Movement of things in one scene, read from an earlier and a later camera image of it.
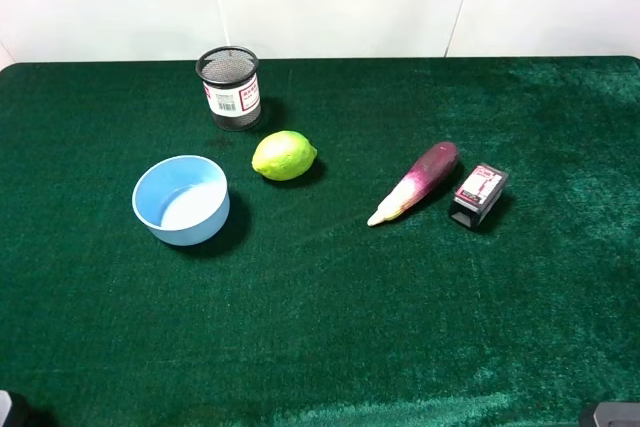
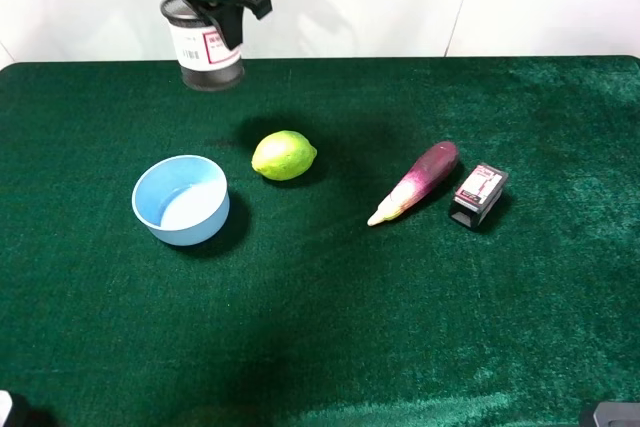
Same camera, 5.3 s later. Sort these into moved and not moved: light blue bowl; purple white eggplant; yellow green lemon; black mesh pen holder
Moved: black mesh pen holder
Not moved: light blue bowl; purple white eggplant; yellow green lemon
